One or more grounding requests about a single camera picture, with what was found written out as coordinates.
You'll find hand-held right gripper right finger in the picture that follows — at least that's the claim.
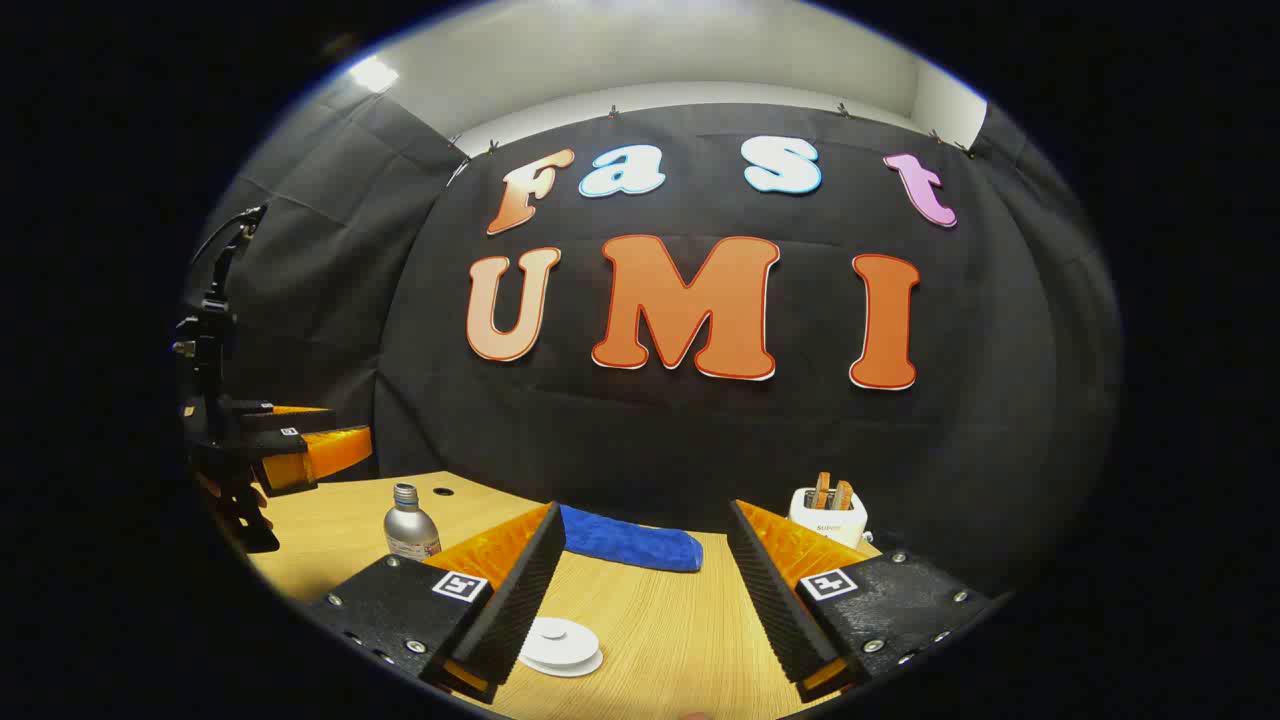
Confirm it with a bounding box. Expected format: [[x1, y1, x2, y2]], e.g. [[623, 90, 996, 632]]
[[727, 498, 993, 703]]

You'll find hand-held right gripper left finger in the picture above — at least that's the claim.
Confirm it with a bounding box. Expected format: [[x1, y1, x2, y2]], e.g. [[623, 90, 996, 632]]
[[305, 500, 567, 706]]

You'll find silver water bottle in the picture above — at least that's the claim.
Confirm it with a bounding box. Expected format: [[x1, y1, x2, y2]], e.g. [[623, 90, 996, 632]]
[[383, 483, 442, 561]]

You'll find plain dark backdrop cloth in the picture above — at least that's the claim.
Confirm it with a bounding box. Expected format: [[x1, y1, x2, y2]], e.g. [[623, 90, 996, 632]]
[[195, 90, 471, 481]]

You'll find white saucer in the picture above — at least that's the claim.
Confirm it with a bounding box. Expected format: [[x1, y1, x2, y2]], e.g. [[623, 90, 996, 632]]
[[518, 645, 604, 679]]

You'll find blue towel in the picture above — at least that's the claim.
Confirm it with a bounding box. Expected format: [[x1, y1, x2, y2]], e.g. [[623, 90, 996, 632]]
[[558, 504, 704, 574]]

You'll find black backdrop cloth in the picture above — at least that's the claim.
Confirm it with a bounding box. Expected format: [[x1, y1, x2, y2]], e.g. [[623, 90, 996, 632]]
[[372, 100, 1126, 601]]

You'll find white toaster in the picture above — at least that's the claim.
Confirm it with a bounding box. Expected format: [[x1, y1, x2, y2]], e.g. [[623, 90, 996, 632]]
[[788, 487, 869, 549]]

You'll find ceiling light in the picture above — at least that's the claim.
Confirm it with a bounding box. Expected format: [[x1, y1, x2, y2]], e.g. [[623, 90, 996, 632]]
[[350, 55, 399, 94]]

